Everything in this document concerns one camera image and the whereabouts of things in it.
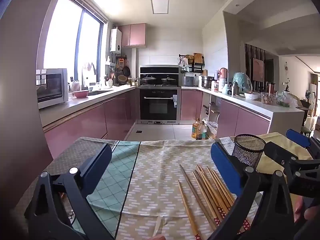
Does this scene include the beige and teal patterned tablecloth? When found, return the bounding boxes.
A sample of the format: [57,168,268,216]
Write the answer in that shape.
[15,136,265,240]

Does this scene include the wall picture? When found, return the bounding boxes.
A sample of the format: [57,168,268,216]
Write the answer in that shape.
[252,57,265,83]

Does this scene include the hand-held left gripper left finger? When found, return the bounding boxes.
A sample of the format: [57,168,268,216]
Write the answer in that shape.
[24,144,114,240]

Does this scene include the white water heater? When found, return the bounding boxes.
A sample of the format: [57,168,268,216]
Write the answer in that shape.
[110,28,122,53]

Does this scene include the hanging kitchen utensils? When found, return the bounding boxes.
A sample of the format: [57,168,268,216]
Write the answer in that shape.
[114,57,132,84]

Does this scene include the small stool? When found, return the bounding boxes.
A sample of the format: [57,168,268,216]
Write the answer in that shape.
[202,101,221,123]

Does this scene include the bunch of wooden chopsticks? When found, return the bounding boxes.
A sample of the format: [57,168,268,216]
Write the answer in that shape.
[192,164,252,234]

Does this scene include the black mesh utensil holder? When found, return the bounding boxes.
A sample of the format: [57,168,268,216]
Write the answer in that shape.
[232,134,267,168]

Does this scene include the pink wall cabinet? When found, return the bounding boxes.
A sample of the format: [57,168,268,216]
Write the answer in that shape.
[118,23,147,47]

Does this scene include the person's right hand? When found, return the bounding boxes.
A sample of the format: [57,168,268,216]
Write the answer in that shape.
[294,196,320,223]

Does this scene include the large kitchen window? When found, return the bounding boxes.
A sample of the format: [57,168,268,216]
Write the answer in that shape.
[43,0,108,92]

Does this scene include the yellow cloth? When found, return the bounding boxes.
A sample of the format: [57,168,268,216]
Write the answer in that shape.
[257,132,314,174]

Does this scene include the white microwave oven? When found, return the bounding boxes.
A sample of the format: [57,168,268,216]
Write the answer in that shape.
[36,68,69,109]

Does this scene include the cooking oil bottle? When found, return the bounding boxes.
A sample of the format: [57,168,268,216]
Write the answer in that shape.
[191,118,202,140]
[196,122,208,140]

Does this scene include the steel pot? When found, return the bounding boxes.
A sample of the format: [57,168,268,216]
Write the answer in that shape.
[201,76,215,89]

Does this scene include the clear plastic bag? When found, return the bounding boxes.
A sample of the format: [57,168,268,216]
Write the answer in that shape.
[205,121,218,139]

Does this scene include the pink kettle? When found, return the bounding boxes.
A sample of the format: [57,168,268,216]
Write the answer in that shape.
[216,68,229,85]

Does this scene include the steel kitchen faucet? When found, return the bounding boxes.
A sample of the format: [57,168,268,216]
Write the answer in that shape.
[81,66,97,90]

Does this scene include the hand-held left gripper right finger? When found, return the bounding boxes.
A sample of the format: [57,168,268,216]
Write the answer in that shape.
[210,141,296,240]

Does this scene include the plastic bag of greens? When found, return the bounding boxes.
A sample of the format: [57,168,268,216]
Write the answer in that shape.
[276,90,298,108]

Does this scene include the ceiling light panel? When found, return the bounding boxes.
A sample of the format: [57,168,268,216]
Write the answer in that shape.
[150,0,170,14]

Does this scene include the glass jar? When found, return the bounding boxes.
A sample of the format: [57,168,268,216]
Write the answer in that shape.
[260,92,276,105]

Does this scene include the black integrated stove oven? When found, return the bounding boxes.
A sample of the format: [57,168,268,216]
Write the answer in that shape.
[136,65,182,125]

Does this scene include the black wall rack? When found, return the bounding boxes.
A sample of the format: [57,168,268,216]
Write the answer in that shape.
[179,52,206,74]

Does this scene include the teal round cover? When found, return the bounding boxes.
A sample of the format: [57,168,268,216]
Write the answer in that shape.
[233,72,252,94]

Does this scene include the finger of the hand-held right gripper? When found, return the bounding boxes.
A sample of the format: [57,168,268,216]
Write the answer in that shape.
[286,129,320,155]
[264,141,320,180]

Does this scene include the pink bowl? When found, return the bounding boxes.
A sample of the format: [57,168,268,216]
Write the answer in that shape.
[72,90,90,99]

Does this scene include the pink base cabinets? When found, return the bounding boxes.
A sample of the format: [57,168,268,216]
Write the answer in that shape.
[41,86,140,159]
[180,89,305,140]

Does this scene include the floral-end wooden chopstick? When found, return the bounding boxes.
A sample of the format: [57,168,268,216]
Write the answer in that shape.
[177,179,202,240]

